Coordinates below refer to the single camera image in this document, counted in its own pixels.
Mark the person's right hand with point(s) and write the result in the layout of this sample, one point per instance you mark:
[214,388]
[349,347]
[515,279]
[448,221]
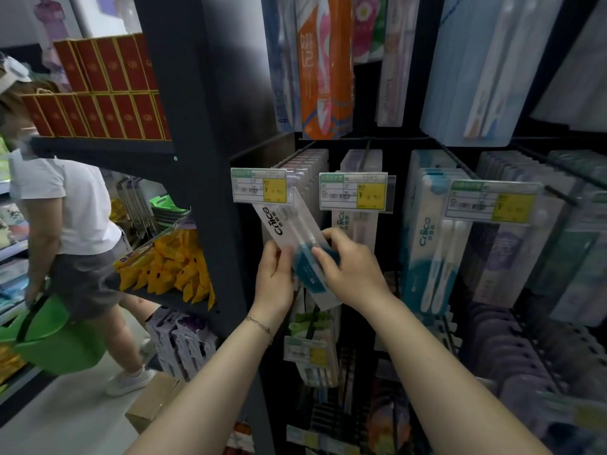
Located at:
[355,274]

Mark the person's left hand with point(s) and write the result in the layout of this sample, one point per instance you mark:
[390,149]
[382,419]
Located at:
[272,289]

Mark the person's left thumb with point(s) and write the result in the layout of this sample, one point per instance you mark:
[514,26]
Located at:
[287,262]

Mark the person's right thumb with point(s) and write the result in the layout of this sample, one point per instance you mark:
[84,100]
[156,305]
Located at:
[324,258]

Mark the clear blue toothbrush pack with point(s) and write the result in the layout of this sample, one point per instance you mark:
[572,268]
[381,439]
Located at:
[303,241]

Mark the person's right forearm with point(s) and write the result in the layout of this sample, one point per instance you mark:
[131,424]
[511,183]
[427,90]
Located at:
[445,383]

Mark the person's left forearm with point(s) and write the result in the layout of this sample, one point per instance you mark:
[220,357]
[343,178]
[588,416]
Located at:
[213,393]

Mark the row of green top packs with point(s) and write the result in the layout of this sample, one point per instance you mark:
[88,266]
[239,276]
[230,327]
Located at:
[313,326]

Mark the medium green yellow price tag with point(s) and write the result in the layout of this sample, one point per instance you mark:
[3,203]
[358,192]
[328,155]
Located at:
[353,191]

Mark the small green yellow price tag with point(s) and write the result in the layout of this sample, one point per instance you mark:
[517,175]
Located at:
[258,186]

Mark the row of clear pink toothbrush packs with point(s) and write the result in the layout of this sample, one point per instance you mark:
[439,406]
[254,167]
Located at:
[308,172]

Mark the low green yellow price tag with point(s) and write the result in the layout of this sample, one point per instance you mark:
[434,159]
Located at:
[306,351]

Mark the row of clear white toothbrush packs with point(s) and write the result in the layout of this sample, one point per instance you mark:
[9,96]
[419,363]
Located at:
[363,161]

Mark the row of teal white toothbrush packs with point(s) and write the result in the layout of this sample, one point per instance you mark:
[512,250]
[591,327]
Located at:
[429,251]

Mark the pile of yellow snack packets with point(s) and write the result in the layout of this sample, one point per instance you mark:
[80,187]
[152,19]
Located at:
[170,267]

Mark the stack of green baskets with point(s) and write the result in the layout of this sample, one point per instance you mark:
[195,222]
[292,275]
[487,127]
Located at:
[167,209]

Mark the row of purple white boxes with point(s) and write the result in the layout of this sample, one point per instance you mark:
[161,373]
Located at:
[182,343]

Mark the black metal shelf rack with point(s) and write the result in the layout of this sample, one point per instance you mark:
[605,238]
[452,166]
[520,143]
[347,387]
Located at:
[204,137]

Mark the black peg hook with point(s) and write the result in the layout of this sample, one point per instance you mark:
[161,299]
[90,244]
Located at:
[545,172]
[453,158]

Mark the large green yellow price tag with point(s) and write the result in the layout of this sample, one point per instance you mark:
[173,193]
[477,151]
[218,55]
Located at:
[493,202]

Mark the strip of bottom price tags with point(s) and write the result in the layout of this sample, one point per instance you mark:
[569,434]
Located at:
[322,440]

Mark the row of purple grey toothbrush packs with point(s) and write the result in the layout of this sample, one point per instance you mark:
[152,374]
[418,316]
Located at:
[512,260]

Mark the orange toothbrush pack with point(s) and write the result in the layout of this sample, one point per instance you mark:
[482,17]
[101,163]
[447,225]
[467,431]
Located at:
[327,66]

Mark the brown cardboard box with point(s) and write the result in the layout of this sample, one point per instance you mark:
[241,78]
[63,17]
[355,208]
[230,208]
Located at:
[154,402]

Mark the white slim toothbrush pack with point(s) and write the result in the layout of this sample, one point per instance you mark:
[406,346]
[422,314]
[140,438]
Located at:
[396,61]

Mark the rows of lilac toothbrush packs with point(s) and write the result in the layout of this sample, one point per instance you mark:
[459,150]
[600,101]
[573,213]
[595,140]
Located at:
[521,364]

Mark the pink flower print pack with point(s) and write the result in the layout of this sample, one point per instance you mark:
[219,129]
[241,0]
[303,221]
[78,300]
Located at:
[367,23]

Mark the row of pale blue toothbrush packs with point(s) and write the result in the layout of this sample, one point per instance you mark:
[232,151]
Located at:
[474,70]

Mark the rows of red boxes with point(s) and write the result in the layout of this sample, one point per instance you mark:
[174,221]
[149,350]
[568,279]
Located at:
[111,89]

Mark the green shopping basket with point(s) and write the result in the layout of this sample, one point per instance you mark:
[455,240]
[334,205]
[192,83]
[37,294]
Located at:
[52,338]

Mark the row of green grey toothbrush packs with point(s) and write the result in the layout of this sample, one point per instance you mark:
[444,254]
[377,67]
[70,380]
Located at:
[583,260]

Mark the shelf of assorted goods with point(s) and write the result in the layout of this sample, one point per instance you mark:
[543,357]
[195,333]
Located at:
[12,260]

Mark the row of grey white packs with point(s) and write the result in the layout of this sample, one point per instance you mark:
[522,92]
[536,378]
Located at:
[576,70]

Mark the purple dress wall poster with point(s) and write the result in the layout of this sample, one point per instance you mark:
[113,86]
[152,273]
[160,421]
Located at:
[51,28]

